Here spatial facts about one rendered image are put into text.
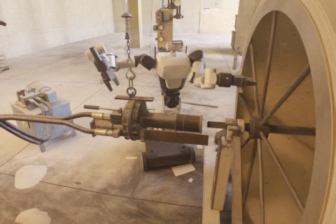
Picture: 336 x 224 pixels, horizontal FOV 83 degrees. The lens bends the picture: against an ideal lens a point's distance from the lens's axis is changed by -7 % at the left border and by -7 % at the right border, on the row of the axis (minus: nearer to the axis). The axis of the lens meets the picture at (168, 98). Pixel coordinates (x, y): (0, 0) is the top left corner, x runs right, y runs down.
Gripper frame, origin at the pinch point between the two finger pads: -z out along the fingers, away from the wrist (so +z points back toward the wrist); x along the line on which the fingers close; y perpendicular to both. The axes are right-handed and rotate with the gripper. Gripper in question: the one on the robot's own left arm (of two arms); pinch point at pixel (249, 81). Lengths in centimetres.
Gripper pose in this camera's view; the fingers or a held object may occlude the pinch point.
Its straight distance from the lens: 129.6
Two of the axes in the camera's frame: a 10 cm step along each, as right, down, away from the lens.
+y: -0.1, 9.5, 3.1
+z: -9.9, -0.6, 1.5
